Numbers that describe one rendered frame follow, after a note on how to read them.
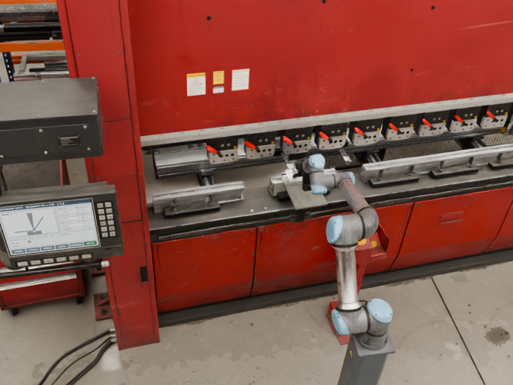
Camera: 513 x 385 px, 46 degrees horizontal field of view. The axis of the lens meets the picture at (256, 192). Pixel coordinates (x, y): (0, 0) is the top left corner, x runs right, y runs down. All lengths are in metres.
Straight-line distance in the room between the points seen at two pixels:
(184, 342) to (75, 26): 2.11
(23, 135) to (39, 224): 0.41
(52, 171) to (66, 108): 1.32
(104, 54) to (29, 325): 2.09
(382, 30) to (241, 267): 1.56
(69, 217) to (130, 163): 0.48
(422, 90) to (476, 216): 1.10
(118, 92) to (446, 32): 1.62
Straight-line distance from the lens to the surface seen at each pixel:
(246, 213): 3.28
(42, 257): 2.58
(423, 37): 3.14
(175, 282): 3.54
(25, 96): 2.29
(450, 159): 3.77
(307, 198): 3.22
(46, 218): 2.43
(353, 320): 2.73
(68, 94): 2.26
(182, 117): 2.91
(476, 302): 4.33
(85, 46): 2.44
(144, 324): 3.63
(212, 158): 3.09
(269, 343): 3.80
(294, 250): 3.60
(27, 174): 3.49
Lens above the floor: 3.14
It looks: 42 degrees down
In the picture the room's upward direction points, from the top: 4 degrees clockwise
